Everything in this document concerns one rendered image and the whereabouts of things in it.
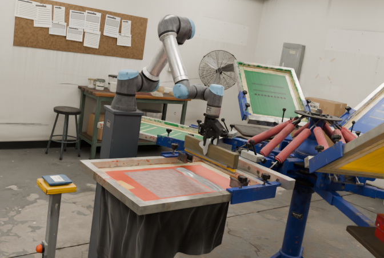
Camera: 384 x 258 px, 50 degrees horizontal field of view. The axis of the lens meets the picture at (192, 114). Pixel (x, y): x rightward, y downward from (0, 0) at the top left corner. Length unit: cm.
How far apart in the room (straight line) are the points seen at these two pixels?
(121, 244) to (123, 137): 67
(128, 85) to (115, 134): 29
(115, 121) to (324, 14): 503
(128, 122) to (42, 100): 341
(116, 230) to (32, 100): 386
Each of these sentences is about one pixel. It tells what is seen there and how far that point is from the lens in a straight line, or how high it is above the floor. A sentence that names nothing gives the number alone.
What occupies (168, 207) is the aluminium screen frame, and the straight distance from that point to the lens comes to 171.
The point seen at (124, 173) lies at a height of 95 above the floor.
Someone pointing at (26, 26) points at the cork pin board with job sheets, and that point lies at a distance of 556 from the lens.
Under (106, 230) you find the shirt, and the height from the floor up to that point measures 67.
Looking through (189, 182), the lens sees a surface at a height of 96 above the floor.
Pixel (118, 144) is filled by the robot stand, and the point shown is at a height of 100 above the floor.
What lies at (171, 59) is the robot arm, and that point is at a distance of 212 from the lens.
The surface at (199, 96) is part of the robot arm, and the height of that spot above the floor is 137.
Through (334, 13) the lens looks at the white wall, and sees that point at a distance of 681.
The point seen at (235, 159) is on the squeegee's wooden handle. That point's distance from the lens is 200.
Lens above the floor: 161
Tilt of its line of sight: 9 degrees down
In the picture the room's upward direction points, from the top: 9 degrees clockwise
